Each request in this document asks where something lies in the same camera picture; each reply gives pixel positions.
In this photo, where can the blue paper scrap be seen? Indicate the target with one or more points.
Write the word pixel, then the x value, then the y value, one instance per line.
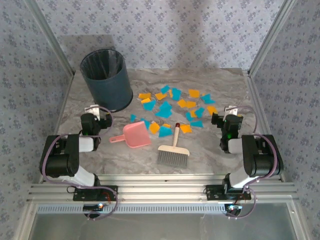
pixel 208 99
pixel 165 89
pixel 200 112
pixel 165 132
pixel 149 106
pixel 165 105
pixel 188 116
pixel 163 114
pixel 145 123
pixel 175 93
pixel 196 124
pixel 133 117

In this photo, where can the pink plastic dustpan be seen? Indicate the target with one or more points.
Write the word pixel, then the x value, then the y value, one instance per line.
pixel 137 136

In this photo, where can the wooden hand brush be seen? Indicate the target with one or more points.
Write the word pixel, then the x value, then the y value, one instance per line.
pixel 172 150

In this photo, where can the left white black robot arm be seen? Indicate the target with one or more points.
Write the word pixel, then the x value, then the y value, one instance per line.
pixel 60 160

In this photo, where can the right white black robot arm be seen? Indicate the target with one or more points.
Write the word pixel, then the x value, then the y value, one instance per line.
pixel 262 160

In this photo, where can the dark blue waste bin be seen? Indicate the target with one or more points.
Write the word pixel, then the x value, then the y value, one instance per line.
pixel 110 90

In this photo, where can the clear plastic bin liner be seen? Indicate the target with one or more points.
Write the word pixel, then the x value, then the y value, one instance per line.
pixel 115 62

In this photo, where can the small circuit board with LED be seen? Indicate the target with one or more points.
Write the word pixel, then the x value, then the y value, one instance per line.
pixel 91 207
pixel 233 208

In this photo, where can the shiny metal lower panel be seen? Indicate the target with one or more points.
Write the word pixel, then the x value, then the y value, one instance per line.
pixel 160 227

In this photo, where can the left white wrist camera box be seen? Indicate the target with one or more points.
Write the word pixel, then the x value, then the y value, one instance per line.
pixel 91 109

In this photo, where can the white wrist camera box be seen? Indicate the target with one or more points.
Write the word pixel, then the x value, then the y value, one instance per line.
pixel 230 110
pixel 91 109

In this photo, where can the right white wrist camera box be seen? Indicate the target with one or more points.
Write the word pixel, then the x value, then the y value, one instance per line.
pixel 230 110

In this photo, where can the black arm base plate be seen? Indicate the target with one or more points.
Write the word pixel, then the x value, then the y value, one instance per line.
pixel 215 196
pixel 80 196

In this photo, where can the wide aluminium mounting rail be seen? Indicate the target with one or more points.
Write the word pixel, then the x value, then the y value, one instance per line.
pixel 160 187

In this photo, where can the aluminium upright post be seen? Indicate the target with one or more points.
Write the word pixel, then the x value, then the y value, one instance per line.
pixel 276 25
pixel 46 25

